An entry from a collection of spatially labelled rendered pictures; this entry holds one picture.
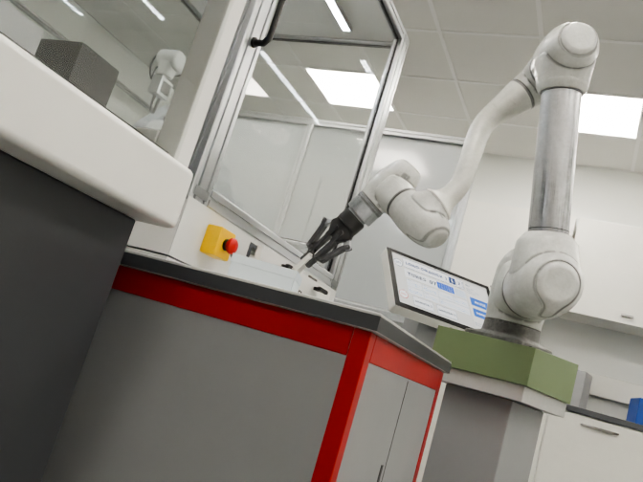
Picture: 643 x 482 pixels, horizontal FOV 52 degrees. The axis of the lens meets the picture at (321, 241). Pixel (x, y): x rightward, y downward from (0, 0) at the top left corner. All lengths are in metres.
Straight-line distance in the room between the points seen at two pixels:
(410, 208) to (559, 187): 0.37
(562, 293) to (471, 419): 0.43
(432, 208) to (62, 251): 1.00
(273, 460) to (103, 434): 0.32
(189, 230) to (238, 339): 0.51
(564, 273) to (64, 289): 1.09
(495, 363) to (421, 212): 0.43
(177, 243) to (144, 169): 0.53
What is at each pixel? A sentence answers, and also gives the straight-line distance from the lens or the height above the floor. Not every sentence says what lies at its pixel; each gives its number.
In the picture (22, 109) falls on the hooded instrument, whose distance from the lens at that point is 0.86.
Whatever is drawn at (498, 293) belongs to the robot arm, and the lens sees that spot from 1.83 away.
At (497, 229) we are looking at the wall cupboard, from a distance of 5.14.
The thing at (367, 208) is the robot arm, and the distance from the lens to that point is 1.82.
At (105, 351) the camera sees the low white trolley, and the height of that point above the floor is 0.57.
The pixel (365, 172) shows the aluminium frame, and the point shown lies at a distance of 2.46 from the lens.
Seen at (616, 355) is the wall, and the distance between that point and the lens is 5.28.
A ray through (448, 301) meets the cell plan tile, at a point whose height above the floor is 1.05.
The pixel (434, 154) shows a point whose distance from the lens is 3.63.
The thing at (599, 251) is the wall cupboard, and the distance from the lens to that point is 5.07.
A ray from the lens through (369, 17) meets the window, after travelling 2.39.
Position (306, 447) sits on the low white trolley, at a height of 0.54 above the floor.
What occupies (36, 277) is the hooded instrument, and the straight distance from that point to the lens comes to 1.01.
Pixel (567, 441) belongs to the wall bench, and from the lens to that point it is 4.53.
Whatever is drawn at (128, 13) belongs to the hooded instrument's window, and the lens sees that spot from 0.99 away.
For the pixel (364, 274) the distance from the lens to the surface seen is 3.51.
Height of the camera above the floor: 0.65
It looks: 11 degrees up
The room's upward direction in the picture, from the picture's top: 17 degrees clockwise
